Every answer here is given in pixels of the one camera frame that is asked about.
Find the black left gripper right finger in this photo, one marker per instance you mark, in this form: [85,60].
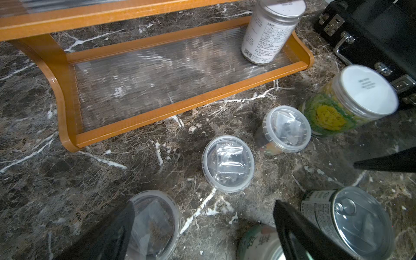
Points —
[301,239]

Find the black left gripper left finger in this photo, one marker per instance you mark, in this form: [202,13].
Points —
[107,240]

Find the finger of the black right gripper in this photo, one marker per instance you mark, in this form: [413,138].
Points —
[404,161]

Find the small metal pull-tab can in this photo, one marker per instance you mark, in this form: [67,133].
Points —
[353,219]

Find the clear seed jar purple label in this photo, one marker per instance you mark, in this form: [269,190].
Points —
[156,226]

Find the red white labelled jar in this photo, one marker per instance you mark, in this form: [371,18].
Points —
[260,242]

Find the large white jar green label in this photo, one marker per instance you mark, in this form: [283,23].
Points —
[354,97]

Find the clear seed jar orange contents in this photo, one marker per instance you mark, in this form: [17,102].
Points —
[284,129]

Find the clear seed jar dark contents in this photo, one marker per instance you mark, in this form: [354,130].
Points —
[228,164]

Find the large white labelled jar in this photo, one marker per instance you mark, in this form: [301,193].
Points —
[270,26]

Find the orange wooden three-tier shelf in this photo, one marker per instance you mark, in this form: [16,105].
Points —
[107,91]

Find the black hard case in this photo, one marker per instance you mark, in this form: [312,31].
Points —
[380,35]

